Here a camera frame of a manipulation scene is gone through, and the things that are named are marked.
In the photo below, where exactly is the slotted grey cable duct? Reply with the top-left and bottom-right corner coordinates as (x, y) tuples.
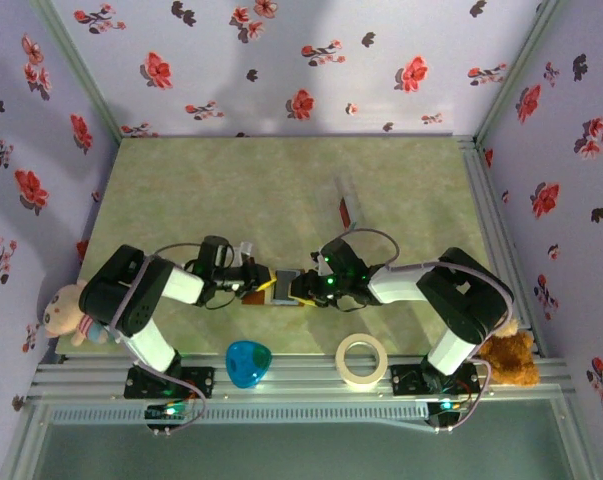
(45, 403), (432, 427)

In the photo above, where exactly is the controller board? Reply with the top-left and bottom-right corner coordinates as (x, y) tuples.
(145, 402), (192, 436)
(428, 397), (470, 434)

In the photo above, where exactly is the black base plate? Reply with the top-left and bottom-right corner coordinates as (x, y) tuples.
(390, 363), (482, 397)
(124, 367), (216, 400)

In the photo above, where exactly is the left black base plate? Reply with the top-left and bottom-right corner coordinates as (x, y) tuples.
(124, 367), (216, 400)

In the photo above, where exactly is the short aluminium frame rail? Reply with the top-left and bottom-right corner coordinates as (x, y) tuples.
(458, 135), (550, 359)

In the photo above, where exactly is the left controller board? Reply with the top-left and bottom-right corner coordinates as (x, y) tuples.
(145, 402), (192, 436)

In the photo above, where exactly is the white plush doll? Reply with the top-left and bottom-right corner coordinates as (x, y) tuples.
(41, 280), (121, 347)

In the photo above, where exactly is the grey blue credit card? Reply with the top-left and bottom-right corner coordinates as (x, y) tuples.
(274, 269), (302, 304)

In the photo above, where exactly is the clear plastic tube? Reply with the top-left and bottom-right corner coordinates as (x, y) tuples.
(330, 169), (367, 236)

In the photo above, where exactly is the brown leather card holder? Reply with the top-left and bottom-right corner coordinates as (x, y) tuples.
(240, 268), (307, 308)

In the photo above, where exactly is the blue heart-shaped plastic case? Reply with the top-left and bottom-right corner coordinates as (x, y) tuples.
(224, 339), (273, 390)

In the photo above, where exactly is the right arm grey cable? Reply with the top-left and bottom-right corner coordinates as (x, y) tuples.
(330, 228), (515, 432)

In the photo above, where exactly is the beige masking tape roll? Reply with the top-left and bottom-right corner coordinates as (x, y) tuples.
(335, 333), (389, 387)

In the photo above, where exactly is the long aluminium frame rail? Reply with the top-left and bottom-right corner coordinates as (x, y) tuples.
(30, 353), (575, 401)

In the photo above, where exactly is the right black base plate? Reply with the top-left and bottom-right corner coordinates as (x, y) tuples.
(390, 363), (482, 397)

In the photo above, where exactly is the brown teddy bear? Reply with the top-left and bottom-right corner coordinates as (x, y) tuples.
(475, 319), (540, 387)

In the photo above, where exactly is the right controller board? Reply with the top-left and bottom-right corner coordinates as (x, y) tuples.
(428, 397), (470, 434)

